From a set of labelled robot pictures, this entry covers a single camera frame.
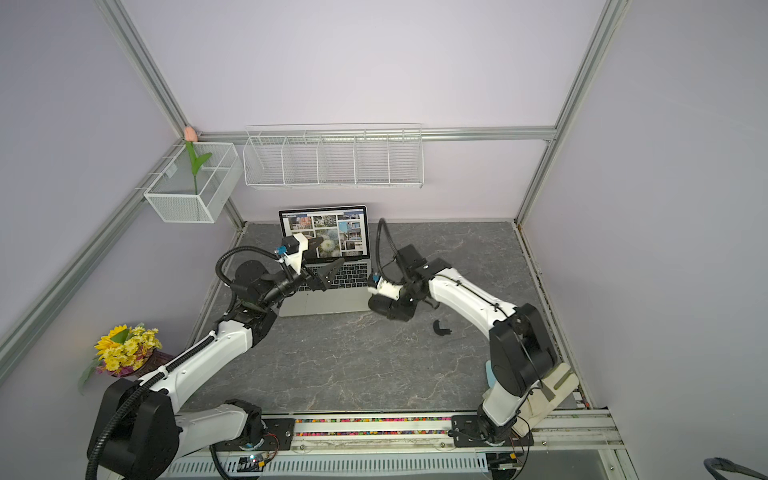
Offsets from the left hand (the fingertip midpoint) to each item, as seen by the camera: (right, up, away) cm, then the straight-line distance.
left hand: (333, 249), depth 73 cm
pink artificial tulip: (-46, +27, +18) cm, 56 cm away
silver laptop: (-2, +6, +32) cm, 32 cm away
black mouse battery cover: (+29, -25, +18) cm, 43 cm away
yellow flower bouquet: (-43, -22, -9) cm, 49 cm away
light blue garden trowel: (+42, -35, +9) cm, 55 cm away
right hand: (+16, -15, +13) cm, 26 cm away
